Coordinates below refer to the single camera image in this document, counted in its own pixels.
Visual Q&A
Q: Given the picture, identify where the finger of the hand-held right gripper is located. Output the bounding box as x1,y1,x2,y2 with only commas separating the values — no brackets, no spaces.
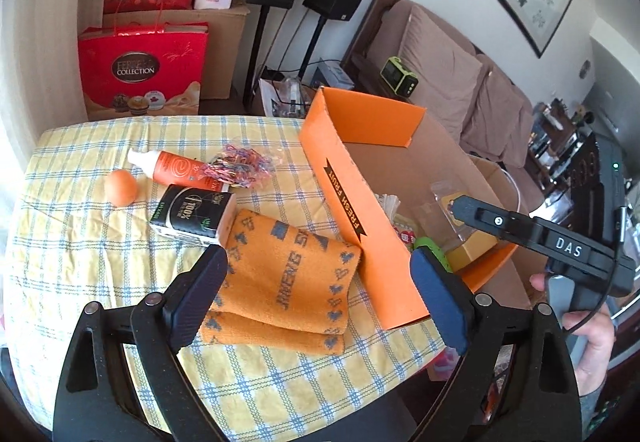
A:
452,194,551,256

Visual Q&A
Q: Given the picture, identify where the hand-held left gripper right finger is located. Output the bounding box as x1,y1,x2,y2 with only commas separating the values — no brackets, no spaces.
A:
410,246,584,442

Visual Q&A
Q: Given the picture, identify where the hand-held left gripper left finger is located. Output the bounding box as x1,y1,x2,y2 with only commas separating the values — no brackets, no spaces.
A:
52,246,231,442

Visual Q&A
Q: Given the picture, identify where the orange cardboard box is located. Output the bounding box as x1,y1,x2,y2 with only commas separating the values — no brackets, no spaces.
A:
298,86,521,331

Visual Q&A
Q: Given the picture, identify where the green round object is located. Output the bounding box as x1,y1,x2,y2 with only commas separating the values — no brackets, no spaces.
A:
414,236,454,273

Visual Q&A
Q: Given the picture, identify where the orange patterned towel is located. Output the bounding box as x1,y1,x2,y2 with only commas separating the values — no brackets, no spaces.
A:
200,208,364,356

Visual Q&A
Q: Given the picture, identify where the person's right hand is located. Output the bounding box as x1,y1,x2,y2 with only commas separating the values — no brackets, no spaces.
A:
530,271,617,394

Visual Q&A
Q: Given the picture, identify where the flattened brown cardboard box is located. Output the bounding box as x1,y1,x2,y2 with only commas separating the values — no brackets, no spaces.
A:
467,155,549,313

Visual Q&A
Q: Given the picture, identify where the red white wrapper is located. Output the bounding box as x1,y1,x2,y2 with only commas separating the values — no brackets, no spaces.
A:
394,222,419,248

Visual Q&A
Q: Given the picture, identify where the black small carton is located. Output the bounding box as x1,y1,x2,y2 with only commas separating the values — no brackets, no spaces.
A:
149,183,237,248

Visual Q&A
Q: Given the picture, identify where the cluttered dark side table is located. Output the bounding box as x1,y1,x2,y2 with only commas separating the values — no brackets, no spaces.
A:
527,97,601,196

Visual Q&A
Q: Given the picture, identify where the brown sofa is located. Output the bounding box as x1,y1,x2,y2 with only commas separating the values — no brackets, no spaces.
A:
340,0,541,173

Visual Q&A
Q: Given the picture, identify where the brown sofa cushion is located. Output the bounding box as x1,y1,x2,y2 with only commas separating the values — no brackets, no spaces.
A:
460,55,526,168
397,5,486,133

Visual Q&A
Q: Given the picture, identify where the orange bottle white cap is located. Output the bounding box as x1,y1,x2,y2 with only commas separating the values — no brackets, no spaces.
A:
126,147,226,193

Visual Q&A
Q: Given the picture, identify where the orange ball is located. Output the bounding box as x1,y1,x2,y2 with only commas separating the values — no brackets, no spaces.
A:
103,169,138,208

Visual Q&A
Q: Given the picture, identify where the bag of colourful rubber bands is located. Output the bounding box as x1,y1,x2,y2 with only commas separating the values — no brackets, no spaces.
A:
200,142,286,191

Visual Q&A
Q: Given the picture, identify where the green black portable device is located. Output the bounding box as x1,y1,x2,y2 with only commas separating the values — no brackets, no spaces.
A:
380,56,421,98

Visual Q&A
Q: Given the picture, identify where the white shopping bag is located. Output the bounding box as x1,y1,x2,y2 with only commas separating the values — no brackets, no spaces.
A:
257,75,314,119

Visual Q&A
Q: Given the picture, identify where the red chocolate gift bag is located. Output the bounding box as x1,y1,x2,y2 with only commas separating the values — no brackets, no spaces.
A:
77,21,210,121

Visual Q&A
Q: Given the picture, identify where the black speaker stand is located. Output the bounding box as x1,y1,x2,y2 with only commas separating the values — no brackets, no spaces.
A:
297,15,329,88
242,5,274,113

